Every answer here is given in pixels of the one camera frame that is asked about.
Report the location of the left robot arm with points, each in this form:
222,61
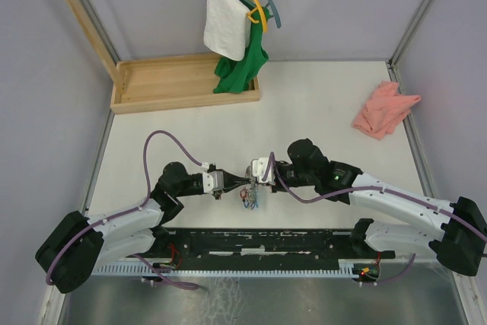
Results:
79,245

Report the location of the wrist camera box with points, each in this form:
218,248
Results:
261,170
212,179

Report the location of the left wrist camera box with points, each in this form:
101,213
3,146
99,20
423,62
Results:
212,179

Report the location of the key with red tag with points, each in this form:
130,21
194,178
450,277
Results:
243,194

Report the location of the pink cloth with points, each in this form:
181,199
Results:
385,109

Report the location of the wooden tray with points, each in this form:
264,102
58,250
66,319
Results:
174,82

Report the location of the white towel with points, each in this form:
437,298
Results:
227,28

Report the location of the wooden rack post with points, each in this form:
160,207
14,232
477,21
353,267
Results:
86,22

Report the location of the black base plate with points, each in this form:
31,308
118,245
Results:
259,249

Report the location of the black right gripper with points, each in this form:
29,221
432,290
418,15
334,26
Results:
277,188

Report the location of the key with blue tag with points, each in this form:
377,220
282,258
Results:
252,201

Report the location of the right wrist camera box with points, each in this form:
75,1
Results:
261,170

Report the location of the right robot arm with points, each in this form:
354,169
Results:
453,232

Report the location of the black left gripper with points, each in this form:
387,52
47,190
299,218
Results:
230,181

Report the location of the green garment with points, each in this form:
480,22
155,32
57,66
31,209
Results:
235,76

